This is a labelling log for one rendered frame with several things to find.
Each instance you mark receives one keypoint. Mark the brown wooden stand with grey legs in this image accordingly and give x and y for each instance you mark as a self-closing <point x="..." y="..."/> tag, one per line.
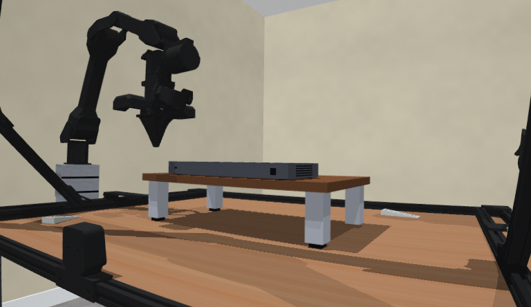
<point x="317" y="205"/>

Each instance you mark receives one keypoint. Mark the dark grey network switch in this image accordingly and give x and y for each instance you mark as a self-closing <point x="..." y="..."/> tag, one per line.
<point x="275" y="170"/>

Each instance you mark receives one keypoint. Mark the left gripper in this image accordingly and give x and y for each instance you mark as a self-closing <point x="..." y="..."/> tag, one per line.
<point x="154" y="117"/>

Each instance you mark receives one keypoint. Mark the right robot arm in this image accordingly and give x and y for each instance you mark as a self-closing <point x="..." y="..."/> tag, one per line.
<point x="520" y="149"/>

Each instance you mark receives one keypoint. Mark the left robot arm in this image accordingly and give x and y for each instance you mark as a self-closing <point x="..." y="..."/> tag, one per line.
<point x="178" y="56"/>

